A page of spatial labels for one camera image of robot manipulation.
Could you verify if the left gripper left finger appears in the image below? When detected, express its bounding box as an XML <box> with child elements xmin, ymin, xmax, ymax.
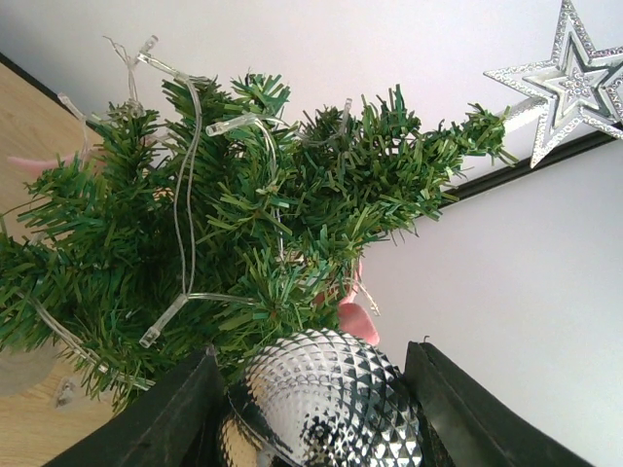
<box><xmin>47</xmin><ymin>347</ymin><xmax>224</xmax><ymax>467</ymax></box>

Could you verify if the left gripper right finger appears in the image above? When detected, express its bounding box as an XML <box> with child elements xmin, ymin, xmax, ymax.
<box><xmin>404</xmin><ymin>341</ymin><xmax>589</xmax><ymax>466</ymax></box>

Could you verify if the silver glitter ball ornament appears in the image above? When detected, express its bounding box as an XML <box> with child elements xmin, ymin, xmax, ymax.
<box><xmin>217</xmin><ymin>329</ymin><xmax>422</xmax><ymax>466</ymax></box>

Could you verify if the pink fabric bow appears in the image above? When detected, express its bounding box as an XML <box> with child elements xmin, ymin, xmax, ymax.
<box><xmin>337</xmin><ymin>261</ymin><xmax>380</xmax><ymax>345</ymax></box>

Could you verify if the clear string light garland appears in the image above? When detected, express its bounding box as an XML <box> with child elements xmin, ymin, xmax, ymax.
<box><xmin>0</xmin><ymin>34</ymin><xmax>384</xmax><ymax>393</ymax></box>

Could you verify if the small green christmas tree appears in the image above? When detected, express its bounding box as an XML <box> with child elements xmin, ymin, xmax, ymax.
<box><xmin>0</xmin><ymin>72</ymin><xmax>518</xmax><ymax>414</ymax></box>

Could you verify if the pink fabric triangle ornament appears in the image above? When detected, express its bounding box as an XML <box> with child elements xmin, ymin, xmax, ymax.
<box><xmin>7</xmin><ymin>150</ymin><xmax>105</xmax><ymax>176</ymax></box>

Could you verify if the silver star ornament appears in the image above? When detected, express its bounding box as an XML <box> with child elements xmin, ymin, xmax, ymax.
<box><xmin>484</xmin><ymin>1</ymin><xmax>622</xmax><ymax>168</ymax></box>

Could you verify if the clear plastic battery box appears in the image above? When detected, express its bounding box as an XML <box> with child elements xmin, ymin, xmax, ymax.
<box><xmin>52</xmin><ymin>377</ymin><xmax>80</xmax><ymax>410</ymax></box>

